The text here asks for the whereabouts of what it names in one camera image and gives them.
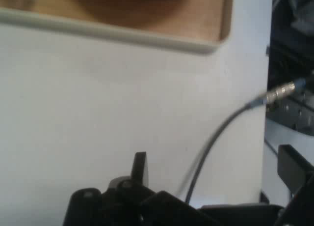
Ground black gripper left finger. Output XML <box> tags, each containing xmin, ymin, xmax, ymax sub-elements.
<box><xmin>62</xmin><ymin>151</ymin><xmax>157</xmax><ymax>226</ymax></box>

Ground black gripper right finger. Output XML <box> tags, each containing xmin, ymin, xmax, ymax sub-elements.
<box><xmin>273</xmin><ymin>144</ymin><xmax>314</xmax><ymax>226</ymax></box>

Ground wooden tray with white rim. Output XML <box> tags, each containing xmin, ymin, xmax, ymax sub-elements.
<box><xmin>0</xmin><ymin>0</ymin><xmax>233</xmax><ymax>55</ymax></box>

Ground grey cable with metal connector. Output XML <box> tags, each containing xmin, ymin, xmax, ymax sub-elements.
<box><xmin>178</xmin><ymin>78</ymin><xmax>307</xmax><ymax>203</ymax></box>

